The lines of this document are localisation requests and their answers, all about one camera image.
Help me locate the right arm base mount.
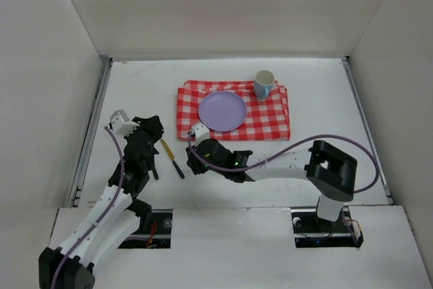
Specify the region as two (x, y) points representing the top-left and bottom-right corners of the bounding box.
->
(291, 206), (364, 248)

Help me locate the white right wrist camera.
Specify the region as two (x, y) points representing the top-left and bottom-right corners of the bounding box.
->
(188, 123), (210, 145)

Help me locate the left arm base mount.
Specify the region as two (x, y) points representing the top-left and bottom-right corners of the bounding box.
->
(119, 210), (173, 250)

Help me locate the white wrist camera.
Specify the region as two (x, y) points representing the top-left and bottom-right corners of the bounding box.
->
(188, 123), (210, 145)
(110, 110), (137, 137)

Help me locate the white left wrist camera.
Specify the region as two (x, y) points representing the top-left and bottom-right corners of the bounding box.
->
(110, 110), (137, 137)

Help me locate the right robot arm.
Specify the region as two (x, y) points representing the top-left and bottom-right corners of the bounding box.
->
(186, 138), (357, 222)

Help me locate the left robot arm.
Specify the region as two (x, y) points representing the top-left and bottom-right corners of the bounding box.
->
(39, 110), (164, 288)

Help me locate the purple plastic plate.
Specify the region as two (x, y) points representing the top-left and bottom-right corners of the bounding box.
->
(198, 91), (248, 132)

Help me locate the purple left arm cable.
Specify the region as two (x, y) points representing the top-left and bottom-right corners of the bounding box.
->
(50, 125), (127, 289)

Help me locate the light blue mug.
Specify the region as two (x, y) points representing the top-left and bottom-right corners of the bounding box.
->
(254, 70), (275, 100)

